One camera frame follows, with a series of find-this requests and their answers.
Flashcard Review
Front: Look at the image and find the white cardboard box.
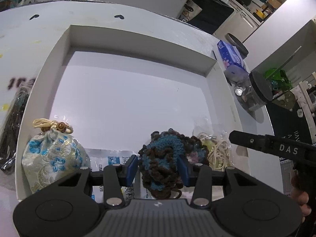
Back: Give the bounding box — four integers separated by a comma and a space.
14, 25, 250, 202

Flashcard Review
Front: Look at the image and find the bag of beige hair ties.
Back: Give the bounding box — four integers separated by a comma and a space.
193, 132, 232, 172

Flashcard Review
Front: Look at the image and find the blue tissue pack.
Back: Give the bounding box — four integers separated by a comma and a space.
217, 39, 248, 77

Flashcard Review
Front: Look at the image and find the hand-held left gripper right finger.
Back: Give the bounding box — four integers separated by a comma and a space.
178, 154, 258, 206

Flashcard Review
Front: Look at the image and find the floral drawstring pouch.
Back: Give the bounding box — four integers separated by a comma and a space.
21, 118, 91, 195

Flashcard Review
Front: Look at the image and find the bag of dark hair ties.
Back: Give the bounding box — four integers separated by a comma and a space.
0, 82, 34, 176

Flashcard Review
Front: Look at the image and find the dark crocheted scrunchie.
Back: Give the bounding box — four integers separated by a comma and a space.
137, 128, 211, 200

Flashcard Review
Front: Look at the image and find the person's right hand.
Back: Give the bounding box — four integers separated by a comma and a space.
291, 173, 313, 218

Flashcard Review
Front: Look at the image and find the black chair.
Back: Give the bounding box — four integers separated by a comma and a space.
191, 0, 235, 34

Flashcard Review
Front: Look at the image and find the green plant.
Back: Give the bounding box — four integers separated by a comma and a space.
262, 67, 295, 92

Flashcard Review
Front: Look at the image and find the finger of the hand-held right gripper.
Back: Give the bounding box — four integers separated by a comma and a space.
228, 130, 271, 153

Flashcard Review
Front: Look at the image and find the yellow kettle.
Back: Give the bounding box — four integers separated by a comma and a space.
255, 9, 269, 22

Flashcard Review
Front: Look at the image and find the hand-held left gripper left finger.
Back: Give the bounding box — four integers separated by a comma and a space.
58, 155, 139, 209

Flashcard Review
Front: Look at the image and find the white wipe packet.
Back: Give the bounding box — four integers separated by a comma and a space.
83, 148, 149, 203

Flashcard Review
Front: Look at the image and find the round metal tin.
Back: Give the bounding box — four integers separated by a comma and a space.
225, 33, 250, 60

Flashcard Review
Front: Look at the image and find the clear jar with black lid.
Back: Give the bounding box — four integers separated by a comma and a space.
233, 71, 274, 112

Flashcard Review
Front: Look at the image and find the cartoon tote bag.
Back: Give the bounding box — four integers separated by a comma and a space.
177, 0, 203, 23

